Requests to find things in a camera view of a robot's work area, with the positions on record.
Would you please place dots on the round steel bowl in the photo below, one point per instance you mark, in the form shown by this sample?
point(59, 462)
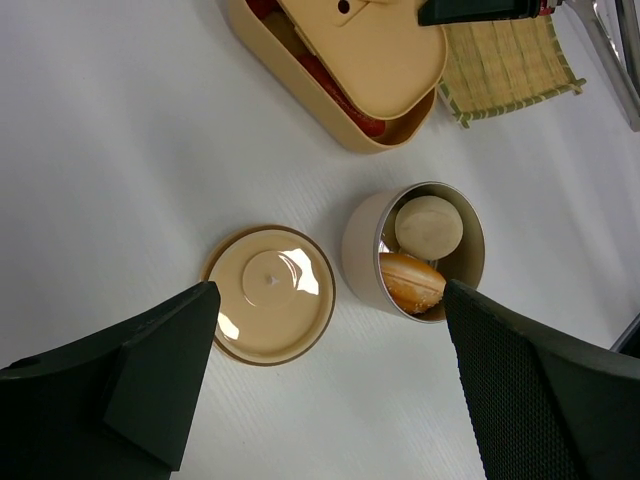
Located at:
point(370, 232)

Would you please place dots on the orange oval box lid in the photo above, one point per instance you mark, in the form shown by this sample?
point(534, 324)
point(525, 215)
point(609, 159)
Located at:
point(382, 59)

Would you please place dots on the metal food tongs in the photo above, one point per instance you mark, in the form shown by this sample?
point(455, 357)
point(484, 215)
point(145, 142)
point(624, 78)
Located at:
point(620, 66)

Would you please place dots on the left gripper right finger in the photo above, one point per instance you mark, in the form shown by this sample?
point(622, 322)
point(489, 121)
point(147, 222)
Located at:
point(543, 404)

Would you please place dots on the sesame bread bun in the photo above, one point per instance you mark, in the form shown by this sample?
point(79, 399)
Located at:
point(413, 285)

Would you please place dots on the red sausage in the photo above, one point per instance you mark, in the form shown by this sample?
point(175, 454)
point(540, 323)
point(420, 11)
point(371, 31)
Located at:
point(368, 125)

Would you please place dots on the bamboo mat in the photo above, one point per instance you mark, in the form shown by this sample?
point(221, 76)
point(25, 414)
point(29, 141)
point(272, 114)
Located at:
point(495, 68)

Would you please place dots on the orange oval lunch box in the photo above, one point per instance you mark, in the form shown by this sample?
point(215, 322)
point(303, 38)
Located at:
point(265, 29)

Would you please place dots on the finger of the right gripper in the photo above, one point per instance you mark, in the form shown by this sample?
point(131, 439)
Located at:
point(442, 12)

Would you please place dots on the white steamed bun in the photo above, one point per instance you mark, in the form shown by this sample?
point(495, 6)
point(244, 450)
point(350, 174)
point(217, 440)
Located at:
point(428, 227)

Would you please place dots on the round wooden lid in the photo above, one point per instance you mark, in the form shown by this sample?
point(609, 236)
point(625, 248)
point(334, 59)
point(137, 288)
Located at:
point(278, 294)

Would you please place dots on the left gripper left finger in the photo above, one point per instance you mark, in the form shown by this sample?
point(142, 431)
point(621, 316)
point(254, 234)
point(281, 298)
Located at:
point(117, 404)

